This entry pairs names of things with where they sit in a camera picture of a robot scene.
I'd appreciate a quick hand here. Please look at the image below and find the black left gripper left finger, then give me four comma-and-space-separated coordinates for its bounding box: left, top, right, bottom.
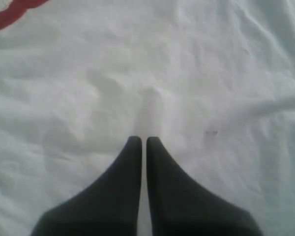
31, 136, 142, 236

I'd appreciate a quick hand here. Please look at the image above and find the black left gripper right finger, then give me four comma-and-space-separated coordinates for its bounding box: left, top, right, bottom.
147, 137, 263, 236

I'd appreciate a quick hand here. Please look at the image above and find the white t-shirt with red logo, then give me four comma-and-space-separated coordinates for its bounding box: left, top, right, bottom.
0, 0, 295, 236

